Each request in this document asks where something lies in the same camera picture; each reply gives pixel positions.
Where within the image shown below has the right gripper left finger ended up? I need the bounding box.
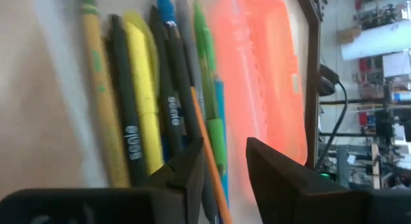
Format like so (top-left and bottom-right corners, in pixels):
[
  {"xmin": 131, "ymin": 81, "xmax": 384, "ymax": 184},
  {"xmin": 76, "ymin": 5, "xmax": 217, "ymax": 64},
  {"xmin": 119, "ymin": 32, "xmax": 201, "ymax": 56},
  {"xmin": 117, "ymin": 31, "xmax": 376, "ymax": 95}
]
[{"xmin": 149, "ymin": 137, "xmax": 205, "ymax": 224}]

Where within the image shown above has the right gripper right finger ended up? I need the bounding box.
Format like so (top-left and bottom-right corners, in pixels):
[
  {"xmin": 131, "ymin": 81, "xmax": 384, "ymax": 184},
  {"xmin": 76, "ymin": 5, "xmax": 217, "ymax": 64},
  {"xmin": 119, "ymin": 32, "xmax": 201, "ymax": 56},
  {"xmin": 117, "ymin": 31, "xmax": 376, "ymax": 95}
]
[{"xmin": 246, "ymin": 137, "xmax": 371, "ymax": 224}]

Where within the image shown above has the orange pencil with blue eraser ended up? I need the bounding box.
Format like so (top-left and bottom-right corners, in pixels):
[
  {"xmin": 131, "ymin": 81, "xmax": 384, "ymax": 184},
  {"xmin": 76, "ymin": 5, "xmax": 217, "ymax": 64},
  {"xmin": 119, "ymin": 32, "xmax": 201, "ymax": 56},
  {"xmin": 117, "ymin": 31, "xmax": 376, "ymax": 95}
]
[{"xmin": 156, "ymin": 0, "xmax": 234, "ymax": 224}]

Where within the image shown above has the green highlighter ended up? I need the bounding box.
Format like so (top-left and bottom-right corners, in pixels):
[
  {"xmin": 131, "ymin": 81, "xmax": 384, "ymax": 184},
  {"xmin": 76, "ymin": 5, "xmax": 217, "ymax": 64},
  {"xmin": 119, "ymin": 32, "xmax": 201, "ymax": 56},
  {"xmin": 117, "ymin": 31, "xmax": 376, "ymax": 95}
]
[{"xmin": 191, "ymin": 0, "xmax": 229, "ymax": 175}]

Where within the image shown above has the black pen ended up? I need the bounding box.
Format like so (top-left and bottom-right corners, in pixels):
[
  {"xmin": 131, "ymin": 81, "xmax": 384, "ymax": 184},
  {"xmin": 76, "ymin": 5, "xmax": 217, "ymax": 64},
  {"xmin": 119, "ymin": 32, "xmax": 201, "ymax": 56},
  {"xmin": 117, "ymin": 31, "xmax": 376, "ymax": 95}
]
[
  {"xmin": 148, "ymin": 4, "xmax": 184, "ymax": 158},
  {"xmin": 107, "ymin": 13, "xmax": 149, "ymax": 187}
]

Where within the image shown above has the yellow highlighter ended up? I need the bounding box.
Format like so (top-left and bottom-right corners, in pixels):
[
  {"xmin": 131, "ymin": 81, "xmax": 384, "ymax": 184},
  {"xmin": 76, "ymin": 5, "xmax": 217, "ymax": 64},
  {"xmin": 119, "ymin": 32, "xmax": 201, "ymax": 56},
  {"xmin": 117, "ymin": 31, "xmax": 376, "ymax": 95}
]
[{"xmin": 123, "ymin": 11, "xmax": 165, "ymax": 175}]

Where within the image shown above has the clear box with orange lid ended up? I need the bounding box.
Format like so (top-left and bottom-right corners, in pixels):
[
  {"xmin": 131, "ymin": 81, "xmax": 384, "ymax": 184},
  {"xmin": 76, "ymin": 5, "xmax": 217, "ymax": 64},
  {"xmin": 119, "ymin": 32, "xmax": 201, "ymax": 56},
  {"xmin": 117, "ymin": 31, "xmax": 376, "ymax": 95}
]
[{"xmin": 31, "ymin": 0, "xmax": 309, "ymax": 224}]

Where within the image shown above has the yellow pencil with green ferrule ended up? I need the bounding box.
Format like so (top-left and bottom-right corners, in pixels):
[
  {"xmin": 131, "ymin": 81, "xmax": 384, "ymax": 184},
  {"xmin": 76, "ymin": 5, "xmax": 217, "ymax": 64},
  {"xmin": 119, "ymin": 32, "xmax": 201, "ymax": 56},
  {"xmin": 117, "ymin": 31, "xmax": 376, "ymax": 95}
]
[{"xmin": 79, "ymin": 0, "xmax": 131, "ymax": 189}]

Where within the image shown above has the grey pen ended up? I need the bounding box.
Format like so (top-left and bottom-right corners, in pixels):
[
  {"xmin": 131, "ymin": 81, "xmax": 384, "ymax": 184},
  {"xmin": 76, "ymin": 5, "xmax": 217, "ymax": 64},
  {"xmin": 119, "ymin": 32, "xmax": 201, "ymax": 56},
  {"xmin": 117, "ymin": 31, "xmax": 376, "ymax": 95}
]
[{"xmin": 175, "ymin": 0, "xmax": 208, "ymax": 144}]

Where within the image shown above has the black cable with plug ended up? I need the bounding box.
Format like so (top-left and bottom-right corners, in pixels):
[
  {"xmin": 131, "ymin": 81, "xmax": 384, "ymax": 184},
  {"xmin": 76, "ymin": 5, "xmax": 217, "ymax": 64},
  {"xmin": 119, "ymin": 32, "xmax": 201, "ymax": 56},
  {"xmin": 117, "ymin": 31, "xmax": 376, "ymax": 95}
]
[{"xmin": 316, "ymin": 64, "xmax": 349, "ymax": 169}]

